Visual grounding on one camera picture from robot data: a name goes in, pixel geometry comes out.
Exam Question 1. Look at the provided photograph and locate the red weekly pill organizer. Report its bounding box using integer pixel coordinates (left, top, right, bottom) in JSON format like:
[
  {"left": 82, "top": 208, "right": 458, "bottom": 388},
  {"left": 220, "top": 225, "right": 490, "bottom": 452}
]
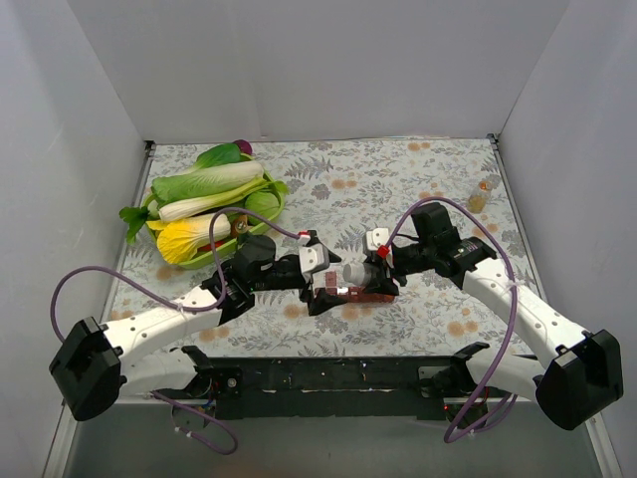
[{"left": 314, "top": 271, "right": 396, "bottom": 304}]

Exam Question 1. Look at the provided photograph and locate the white blue pill bottle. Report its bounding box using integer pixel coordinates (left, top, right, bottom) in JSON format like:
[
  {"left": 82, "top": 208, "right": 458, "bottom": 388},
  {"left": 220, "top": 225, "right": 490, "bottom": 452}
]
[{"left": 342, "top": 263, "right": 382, "bottom": 288}]

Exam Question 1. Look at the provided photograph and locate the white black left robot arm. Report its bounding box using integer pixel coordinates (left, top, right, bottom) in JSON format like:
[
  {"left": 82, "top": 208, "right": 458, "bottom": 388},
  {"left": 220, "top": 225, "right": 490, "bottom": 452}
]
[{"left": 49, "top": 233, "right": 341, "bottom": 421}]

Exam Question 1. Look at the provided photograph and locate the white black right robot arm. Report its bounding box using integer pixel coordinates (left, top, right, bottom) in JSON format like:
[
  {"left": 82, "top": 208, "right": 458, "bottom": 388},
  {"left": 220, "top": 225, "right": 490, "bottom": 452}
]
[{"left": 343, "top": 202, "right": 623, "bottom": 430}]

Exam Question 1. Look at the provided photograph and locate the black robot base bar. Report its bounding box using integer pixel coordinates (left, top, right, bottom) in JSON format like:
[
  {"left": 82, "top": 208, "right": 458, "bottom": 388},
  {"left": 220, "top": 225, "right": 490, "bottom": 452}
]
[{"left": 164, "top": 356, "right": 476, "bottom": 420}]

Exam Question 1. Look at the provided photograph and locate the small green glass bottle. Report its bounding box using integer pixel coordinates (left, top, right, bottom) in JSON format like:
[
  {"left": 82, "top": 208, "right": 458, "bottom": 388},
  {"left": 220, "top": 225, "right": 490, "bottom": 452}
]
[{"left": 233, "top": 215, "right": 250, "bottom": 245}]

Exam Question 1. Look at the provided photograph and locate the clear glass pill jar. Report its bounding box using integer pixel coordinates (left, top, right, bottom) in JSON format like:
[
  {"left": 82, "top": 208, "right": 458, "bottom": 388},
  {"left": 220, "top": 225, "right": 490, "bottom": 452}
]
[{"left": 467, "top": 180, "right": 493, "bottom": 214}]

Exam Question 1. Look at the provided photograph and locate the green round cabbage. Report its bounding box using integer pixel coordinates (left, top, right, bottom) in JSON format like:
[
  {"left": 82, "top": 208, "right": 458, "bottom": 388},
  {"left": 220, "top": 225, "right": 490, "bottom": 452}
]
[{"left": 244, "top": 190, "right": 281, "bottom": 219}]

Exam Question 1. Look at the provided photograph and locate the yellow napa cabbage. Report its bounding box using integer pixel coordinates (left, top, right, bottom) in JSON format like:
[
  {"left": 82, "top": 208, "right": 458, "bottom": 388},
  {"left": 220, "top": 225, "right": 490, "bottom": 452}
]
[{"left": 146, "top": 214, "right": 231, "bottom": 264}]

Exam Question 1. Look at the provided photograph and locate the white stem bok choy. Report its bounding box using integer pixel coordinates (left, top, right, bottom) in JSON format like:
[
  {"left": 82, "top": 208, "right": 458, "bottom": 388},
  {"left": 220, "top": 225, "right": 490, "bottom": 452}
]
[{"left": 158, "top": 178, "right": 289, "bottom": 222}]

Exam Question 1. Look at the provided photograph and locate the floral tablecloth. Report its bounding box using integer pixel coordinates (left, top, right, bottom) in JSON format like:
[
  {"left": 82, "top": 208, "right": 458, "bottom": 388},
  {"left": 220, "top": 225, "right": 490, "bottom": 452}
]
[{"left": 99, "top": 137, "right": 558, "bottom": 359}]

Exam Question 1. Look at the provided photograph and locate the large green bok choy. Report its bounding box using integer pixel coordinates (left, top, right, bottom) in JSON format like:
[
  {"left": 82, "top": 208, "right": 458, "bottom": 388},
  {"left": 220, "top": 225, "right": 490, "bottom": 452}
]
[{"left": 151, "top": 161, "right": 264, "bottom": 204}]

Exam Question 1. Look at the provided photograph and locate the green leafy top vegetable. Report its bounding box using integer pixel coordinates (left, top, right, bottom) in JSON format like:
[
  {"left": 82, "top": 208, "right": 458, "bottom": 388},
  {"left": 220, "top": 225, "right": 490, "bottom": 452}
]
[{"left": 193, "top": 143, "right": 242, "bottom": 170}]

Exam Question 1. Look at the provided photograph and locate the purple onion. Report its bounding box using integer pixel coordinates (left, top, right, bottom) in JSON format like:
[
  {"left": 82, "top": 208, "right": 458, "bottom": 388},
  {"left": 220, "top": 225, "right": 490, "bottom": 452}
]
[{"left": 234, "top": 139, "right": 253, "bottom": 155}]

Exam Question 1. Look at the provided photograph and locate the green plastic basket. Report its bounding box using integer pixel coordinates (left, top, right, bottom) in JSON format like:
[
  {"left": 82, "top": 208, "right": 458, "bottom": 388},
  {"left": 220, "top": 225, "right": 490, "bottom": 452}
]
[{"left": 129, "top": 170, "right": 287, "bottom": 270}]

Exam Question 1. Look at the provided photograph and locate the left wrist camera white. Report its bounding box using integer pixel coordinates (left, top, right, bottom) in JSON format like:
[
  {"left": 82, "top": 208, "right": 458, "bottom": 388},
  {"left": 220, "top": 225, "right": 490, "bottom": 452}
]
[{"left": 297, "top": 230, "right": 342, "bottom": 282}]

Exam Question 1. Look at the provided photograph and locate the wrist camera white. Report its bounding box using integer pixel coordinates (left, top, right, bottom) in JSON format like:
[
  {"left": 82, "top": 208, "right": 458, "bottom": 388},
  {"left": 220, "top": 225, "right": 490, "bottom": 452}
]
[
  {"left": 297, "top": 230, "right": 342, "bottom": 282},
  {"left": 363, "top": 228, "right": 393, "bottom": 267}
]

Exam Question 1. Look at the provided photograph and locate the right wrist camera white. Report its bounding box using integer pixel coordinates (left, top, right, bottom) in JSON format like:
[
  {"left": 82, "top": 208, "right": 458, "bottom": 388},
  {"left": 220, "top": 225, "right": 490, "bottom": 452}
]
[{"left": 363, "top": 228, "right": 393, "bottom": 267}]

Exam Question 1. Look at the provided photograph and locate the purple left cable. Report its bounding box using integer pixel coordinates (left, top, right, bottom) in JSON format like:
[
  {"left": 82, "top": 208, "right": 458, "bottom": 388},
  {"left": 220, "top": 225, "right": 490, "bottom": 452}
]
[{"left": 49, "top": 207, "right": 313, "bottom": 457}]

